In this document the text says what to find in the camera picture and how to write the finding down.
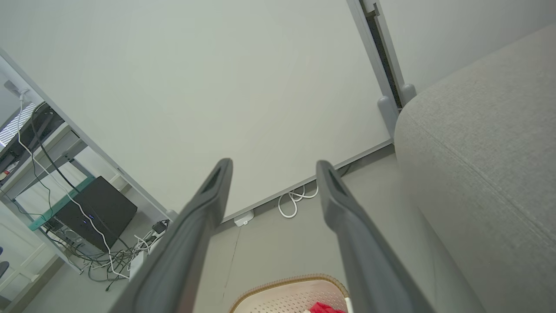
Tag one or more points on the black power adapter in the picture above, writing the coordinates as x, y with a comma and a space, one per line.
159, 227

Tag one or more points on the red garment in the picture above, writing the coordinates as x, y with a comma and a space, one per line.
323, 308

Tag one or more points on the black computer box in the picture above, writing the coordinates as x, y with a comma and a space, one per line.
104, 211

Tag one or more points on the grey metal desk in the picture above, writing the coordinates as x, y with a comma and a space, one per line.
52, 148

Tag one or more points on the cream perforated laundry basket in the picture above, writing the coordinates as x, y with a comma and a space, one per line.
286, 295

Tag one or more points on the white adapter box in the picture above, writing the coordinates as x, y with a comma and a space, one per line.
244, 218

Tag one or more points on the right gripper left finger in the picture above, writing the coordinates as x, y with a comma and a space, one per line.
178, 256

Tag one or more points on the wide white partition panel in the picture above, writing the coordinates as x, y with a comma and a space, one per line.
195, 87

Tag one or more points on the white power strip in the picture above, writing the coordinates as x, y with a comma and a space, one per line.
138, 263

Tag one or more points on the narrow white partition panel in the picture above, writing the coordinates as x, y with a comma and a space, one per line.
456, 34

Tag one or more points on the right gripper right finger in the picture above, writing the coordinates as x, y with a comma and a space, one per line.
360, 252

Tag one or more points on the grey fabric sofa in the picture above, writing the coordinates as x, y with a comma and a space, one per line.
478, 174

